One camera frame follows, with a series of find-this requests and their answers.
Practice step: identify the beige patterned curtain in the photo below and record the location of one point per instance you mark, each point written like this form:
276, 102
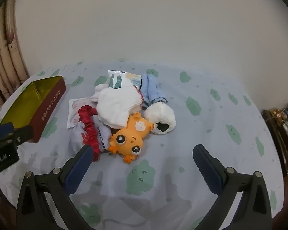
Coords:
13, 71

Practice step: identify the red grey satin cloth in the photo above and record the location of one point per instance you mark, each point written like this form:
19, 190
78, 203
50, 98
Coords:
89, 130

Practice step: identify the white knitted cloth pouch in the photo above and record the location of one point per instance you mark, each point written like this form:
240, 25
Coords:
114, 106

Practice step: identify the blue green cloud tablecloth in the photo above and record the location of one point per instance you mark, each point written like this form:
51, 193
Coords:
163, 188

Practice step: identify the wet wipes packet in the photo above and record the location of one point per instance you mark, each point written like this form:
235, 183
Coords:
119, 79

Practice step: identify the red gold toffee tin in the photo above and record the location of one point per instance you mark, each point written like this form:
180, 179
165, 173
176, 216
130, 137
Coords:
35, 105

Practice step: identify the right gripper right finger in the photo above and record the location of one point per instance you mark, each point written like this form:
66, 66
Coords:
254, 209

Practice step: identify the orange squishy animal toy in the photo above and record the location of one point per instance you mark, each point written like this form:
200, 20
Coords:
128, 141

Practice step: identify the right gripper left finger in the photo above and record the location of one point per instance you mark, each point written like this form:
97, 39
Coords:
33, 211

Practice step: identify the light blue towel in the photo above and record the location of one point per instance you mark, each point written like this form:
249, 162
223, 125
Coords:
150, 90

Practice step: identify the cluttered dark side shelf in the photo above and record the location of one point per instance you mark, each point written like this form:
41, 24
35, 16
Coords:
277, 123

